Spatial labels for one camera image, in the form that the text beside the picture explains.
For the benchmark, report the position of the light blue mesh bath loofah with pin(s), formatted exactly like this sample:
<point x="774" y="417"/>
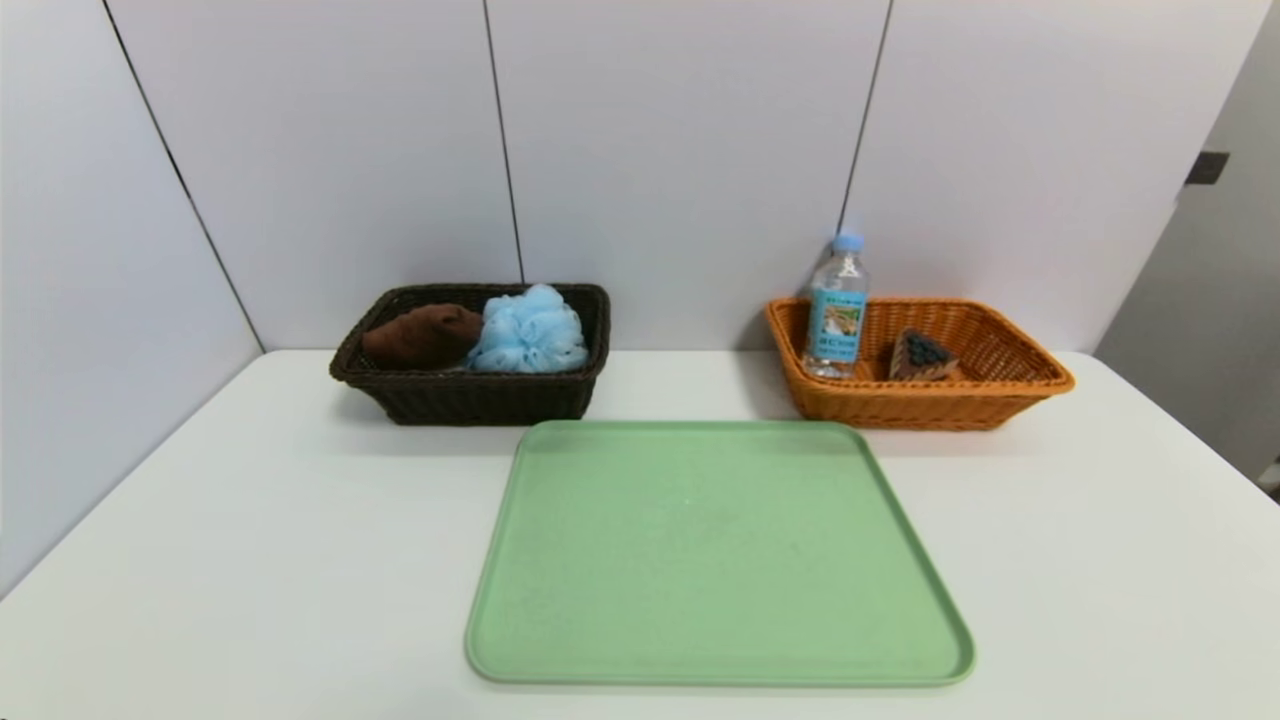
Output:
<point x="530" y="330"/>

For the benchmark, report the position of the clear water bottle blue cap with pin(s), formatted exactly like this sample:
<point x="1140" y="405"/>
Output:
<point x="836" y="320"/>

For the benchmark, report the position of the brown bread loaf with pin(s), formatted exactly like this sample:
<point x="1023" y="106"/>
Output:
<point x="420" y="335"/>

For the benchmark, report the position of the chocolate blueberry cake slice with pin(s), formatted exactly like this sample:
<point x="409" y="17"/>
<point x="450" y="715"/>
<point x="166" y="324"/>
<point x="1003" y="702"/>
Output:
<point x="923" y="355"/>

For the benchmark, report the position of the dark brown wicker basket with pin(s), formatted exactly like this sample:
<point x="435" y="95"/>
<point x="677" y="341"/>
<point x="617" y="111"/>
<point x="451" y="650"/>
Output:
<point x="470" y="395"/>

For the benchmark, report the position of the orange wicker basket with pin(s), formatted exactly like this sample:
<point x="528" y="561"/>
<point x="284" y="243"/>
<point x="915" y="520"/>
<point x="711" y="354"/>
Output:
<point x="930" y="405"/>

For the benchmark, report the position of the light green plastic tray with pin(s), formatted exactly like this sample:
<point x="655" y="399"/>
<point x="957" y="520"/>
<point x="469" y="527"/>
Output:
<point x="720" y="570"/>

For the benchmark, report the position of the dark wall fitting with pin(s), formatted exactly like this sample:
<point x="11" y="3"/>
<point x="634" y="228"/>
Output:
<point x="1208" y="168"/>

